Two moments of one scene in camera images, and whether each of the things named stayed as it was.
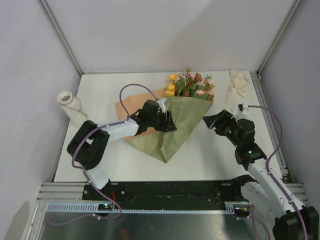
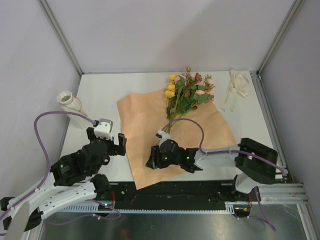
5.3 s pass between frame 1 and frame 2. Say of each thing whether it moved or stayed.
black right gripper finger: moved
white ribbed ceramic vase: stayed
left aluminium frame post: stayed
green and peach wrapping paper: moved
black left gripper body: moved
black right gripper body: moved
